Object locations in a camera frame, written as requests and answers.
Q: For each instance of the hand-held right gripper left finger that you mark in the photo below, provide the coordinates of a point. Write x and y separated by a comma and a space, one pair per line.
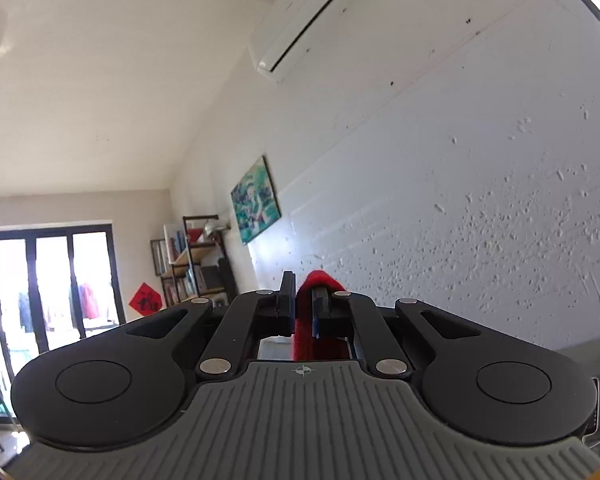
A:
291, 310

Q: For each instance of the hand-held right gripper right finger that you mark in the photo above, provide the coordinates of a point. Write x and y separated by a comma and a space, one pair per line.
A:
316, 312

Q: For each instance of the red cloth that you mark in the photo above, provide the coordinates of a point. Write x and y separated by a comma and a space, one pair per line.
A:
320, 278

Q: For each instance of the metal shelf with books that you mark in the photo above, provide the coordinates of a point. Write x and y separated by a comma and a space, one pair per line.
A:
192, 257

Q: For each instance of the dark framed picture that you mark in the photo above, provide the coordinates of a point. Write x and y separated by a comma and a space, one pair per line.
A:
157, 257

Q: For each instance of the black-framed glass door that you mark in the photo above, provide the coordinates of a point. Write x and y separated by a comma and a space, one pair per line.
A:
55, 285

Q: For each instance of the green wall painting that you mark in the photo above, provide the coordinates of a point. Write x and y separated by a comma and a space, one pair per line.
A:
255, 200

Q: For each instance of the red paper wall decoration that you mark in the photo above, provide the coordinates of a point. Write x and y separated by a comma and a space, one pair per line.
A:
145, 300

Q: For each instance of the white wall air conditioner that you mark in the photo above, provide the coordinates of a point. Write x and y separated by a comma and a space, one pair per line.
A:
305, 15

